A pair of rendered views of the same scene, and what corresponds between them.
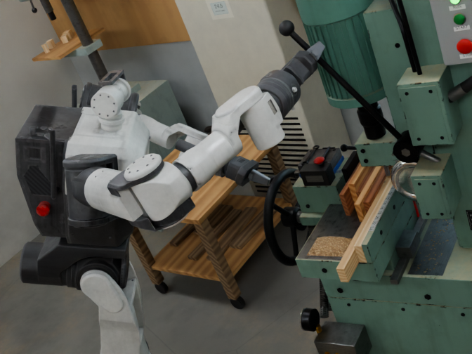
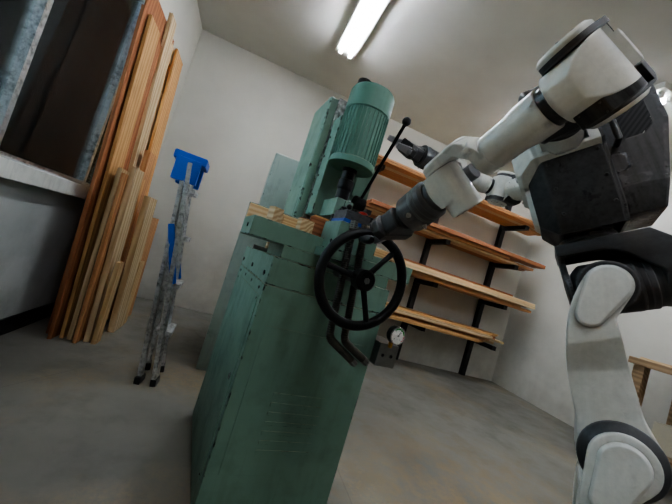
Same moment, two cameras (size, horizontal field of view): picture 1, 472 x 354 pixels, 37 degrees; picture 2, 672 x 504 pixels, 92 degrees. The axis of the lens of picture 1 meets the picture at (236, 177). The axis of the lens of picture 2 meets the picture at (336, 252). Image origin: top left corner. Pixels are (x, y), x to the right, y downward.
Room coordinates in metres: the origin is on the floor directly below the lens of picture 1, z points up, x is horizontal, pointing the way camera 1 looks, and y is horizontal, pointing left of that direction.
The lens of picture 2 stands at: (2.64, 0.21, 0.81)
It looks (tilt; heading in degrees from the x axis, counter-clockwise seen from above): 3 degrees up; 206
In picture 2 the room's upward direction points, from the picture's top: 17 degrees clockwise
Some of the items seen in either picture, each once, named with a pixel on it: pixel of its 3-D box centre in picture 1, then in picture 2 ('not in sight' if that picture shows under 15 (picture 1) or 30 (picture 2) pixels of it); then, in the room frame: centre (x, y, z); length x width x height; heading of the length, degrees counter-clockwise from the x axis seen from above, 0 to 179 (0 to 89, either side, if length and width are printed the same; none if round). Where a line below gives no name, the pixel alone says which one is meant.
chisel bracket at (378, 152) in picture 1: (388, 149); (335, 211); (1.55, -0.38, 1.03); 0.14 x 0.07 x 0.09; 50
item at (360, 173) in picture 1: (366, 175); not in sight; (1.63, -0.32, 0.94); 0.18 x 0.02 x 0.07; 140
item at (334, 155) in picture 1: (318, 164); (356, 219); (1.70, -0.22, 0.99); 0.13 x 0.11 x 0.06; 140
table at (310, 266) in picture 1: (359, 197); (333, 252); (1.65, -0.29, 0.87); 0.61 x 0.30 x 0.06; 140
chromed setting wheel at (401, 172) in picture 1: (416, 179); not in sight; (1.39, -0.39, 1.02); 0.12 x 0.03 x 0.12; 50
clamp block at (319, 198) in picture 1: (327, 185); (347, 240); (1.70, -0.23, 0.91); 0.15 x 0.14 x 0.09; 140
